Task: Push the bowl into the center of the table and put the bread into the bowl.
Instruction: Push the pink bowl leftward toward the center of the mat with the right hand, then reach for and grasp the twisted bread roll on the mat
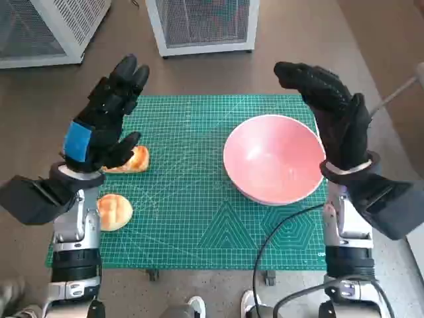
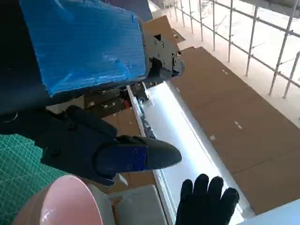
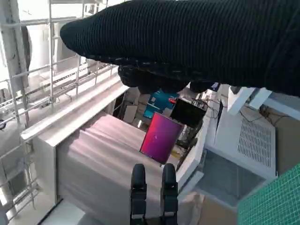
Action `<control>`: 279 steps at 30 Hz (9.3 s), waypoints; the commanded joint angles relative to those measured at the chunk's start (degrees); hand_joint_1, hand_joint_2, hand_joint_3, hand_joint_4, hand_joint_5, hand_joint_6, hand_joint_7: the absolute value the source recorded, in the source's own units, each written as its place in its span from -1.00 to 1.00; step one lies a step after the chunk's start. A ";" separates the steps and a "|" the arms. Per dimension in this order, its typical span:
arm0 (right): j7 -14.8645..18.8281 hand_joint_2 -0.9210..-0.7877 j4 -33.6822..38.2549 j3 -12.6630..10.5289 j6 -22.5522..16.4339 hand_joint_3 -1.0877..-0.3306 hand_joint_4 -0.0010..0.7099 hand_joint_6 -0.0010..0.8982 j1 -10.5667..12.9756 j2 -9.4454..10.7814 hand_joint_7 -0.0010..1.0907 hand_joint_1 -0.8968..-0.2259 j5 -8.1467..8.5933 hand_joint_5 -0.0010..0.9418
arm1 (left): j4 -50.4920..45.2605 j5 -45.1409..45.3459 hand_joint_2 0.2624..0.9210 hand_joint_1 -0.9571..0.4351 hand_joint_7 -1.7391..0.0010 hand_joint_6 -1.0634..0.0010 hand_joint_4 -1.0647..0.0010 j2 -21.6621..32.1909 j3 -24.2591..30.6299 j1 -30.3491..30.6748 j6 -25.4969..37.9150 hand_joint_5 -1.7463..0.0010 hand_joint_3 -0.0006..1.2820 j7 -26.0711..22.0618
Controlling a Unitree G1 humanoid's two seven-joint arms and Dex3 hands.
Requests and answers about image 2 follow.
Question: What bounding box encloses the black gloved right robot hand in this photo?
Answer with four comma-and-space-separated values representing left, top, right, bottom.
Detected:
175, 173, 245, 225

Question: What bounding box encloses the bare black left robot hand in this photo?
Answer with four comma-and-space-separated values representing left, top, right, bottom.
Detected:
0, 0, 186, 187

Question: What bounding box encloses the pink bowl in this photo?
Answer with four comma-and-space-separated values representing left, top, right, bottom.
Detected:
11, 174, 104, 225

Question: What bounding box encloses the brown cardboard floor sheet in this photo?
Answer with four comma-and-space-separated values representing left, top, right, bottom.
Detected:
84, 15, 300, 215

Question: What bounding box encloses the green cutting mat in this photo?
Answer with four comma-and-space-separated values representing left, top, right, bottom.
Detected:
0, 133, 71, 225

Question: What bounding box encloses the white metal grid railing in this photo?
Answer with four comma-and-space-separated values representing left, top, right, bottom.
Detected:
161, 0, 300, 99

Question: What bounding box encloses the silver metal table frame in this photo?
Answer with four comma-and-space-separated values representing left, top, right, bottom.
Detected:
126, 81, 300, 225

